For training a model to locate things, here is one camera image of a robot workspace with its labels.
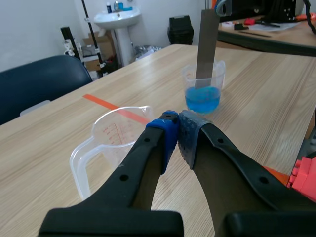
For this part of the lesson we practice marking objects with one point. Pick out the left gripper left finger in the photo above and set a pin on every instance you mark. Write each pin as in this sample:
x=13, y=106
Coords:
x=138, y=160

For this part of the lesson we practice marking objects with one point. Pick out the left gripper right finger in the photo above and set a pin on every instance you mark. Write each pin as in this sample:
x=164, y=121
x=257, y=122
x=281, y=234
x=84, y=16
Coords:
x=222, y=168

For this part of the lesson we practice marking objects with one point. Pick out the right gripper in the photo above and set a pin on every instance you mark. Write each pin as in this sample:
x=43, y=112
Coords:
x=279, y=10

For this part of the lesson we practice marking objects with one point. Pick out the empty clear plastic beaker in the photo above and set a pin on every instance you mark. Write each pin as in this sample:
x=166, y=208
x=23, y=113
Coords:
x=108, y=133

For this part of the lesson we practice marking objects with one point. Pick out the black storage crate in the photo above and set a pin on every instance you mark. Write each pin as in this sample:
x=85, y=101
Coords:
x=180, y=29

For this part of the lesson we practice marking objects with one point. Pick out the clear beaker with blue liquid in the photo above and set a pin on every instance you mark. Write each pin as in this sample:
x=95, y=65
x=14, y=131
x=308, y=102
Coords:
x=202, y=98

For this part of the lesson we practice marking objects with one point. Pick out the wooden desk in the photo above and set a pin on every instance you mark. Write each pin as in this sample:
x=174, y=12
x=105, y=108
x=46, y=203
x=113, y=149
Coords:
x=296, y=37

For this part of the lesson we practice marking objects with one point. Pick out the toy brick block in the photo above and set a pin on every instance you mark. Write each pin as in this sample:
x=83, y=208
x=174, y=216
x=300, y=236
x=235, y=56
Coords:
x=304, y=172

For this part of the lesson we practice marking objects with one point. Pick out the crumpled clear plastic bag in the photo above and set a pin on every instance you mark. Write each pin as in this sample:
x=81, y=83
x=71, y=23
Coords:
x=146, y=50

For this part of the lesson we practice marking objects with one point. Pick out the white wash basin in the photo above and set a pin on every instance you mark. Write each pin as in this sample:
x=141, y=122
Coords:
x=118, y=18

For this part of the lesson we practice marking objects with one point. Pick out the brown cardboard box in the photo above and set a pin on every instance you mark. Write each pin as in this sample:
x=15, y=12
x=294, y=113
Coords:
x=105, y=43

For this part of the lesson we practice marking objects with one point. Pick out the dark blue chair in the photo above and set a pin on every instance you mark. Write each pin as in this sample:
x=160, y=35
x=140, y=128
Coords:
x=37, y=84

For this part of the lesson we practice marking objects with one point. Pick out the thin black metal rod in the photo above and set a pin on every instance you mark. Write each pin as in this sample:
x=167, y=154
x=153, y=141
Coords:
x=90, y=22

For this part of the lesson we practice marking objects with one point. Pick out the thick black metal rail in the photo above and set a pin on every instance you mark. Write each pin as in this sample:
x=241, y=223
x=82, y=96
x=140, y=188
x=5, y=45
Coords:
x=67, y=34

